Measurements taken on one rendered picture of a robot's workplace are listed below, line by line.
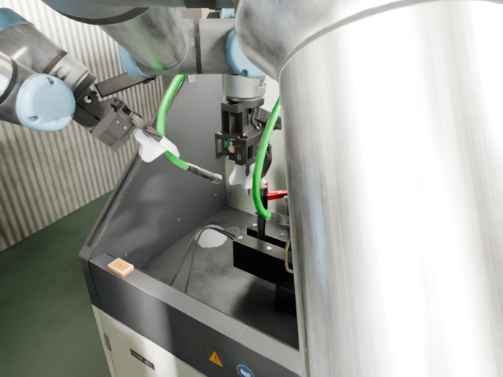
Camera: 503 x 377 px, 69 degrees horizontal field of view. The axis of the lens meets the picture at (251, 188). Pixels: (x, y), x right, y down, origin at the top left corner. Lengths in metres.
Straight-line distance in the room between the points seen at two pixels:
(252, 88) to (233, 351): 0.47
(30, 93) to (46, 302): 1.92
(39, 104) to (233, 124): 0.31
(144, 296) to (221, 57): 0.52
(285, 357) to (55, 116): 0.52
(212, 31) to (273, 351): 0.52
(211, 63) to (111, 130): 0.25
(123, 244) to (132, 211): 0.09
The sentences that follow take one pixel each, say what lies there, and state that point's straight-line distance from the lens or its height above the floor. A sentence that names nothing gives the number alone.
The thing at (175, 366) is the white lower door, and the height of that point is 0.76.
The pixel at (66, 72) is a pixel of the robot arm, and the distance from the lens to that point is 0.71.
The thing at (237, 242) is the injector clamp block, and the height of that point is 0.98.
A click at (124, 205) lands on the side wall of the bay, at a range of 0.95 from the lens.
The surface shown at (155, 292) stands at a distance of 0.81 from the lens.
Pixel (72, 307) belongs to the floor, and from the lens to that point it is 2.30.
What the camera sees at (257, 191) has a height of 1.20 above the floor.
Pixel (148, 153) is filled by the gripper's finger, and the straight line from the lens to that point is 0.72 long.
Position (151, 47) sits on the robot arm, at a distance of 0.38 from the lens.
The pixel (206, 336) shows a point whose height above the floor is 0.92.
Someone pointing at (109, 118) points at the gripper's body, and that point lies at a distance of 0.70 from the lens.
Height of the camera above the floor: 1.49
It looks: 28 degrees down
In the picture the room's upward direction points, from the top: straight up
